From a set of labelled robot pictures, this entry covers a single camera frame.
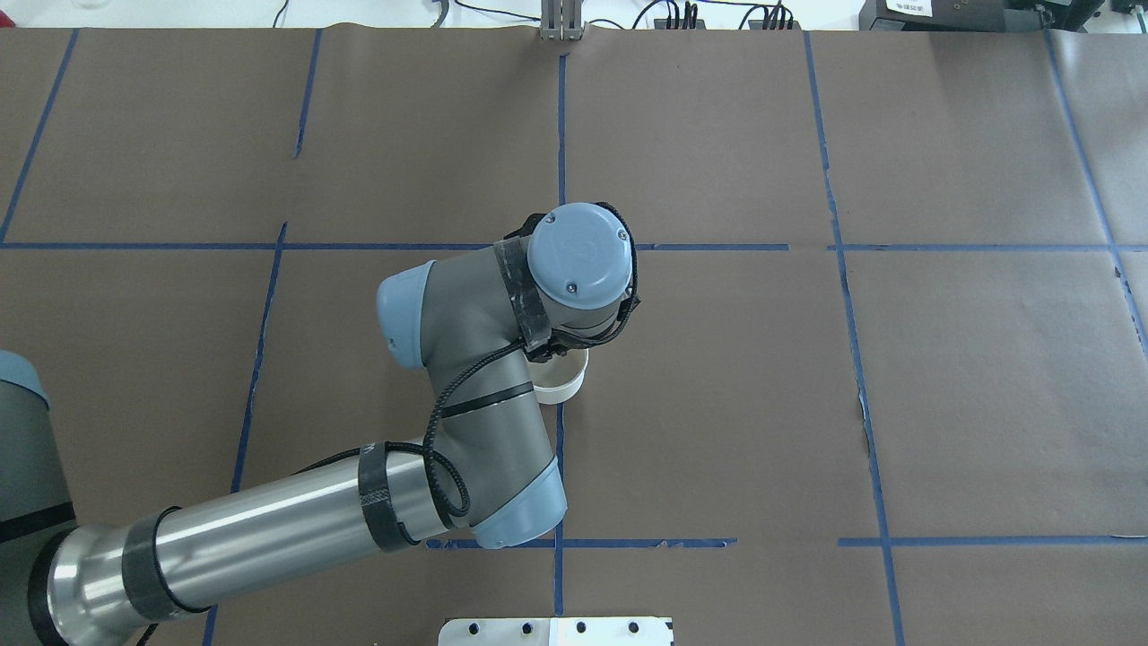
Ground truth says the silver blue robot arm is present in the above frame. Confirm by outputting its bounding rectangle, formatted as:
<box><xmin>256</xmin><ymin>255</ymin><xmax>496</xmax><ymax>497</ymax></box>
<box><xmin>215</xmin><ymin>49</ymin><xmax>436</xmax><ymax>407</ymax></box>
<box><xmin>3</xmin><ymin>202</ymin><xmax>639</xmax><ymax>645</ymax></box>

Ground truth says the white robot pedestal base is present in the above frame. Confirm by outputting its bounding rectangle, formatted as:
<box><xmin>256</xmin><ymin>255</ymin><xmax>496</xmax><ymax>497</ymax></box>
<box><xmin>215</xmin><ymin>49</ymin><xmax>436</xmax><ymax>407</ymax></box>
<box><xmin>439</xmin><ymin>616</ymin><xmax>675</xmax><ymax>645</ymax></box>

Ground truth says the aluminium frame post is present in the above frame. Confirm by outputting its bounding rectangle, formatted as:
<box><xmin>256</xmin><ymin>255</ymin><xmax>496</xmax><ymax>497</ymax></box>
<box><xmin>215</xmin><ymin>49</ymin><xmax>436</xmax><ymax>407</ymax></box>
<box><xmin>540</xmin><ymin>0</ymin><xmax>585</xmax><ymax>42</ymax></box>

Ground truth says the white smiley mug black handle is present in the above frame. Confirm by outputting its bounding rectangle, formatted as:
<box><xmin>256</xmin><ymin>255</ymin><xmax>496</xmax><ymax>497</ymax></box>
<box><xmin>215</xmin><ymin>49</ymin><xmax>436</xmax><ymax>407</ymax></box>
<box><xmin>527</xmin><ymin>349</ymin><xmax>589</xmax><ymax>406</ymax></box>

